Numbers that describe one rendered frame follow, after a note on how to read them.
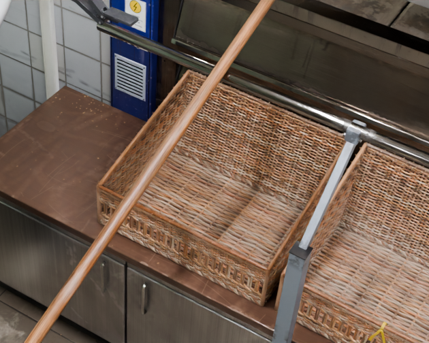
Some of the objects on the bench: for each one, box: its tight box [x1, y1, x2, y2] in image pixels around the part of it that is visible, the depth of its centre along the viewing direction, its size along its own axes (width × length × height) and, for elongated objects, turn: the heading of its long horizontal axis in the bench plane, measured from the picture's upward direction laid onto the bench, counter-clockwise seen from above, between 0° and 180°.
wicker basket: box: [97, 69, 347, 307], centre depth 244 cm, size 49×56×28 cm
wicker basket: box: [274, 142, 429, 343], centre depth 225 cm, size 49×56×28 cm
